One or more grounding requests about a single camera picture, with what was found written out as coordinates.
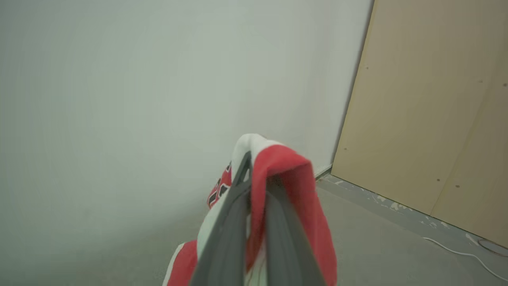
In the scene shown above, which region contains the red and white basketball jersey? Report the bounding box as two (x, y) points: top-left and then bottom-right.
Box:
(162, 133), (338, 286)

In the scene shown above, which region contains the white floor cable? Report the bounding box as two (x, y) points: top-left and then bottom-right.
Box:
(422, 236), (508, 283)

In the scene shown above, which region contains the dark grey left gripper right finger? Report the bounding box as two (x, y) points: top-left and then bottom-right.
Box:
(264, 181), (328, 286)

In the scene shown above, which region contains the plywood wall panel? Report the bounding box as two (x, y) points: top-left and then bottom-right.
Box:
(331, 0), (508, 217)
(430, 48), (508, 249)

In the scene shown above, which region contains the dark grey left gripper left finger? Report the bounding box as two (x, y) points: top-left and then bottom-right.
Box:
(190, 150), (253, 286)

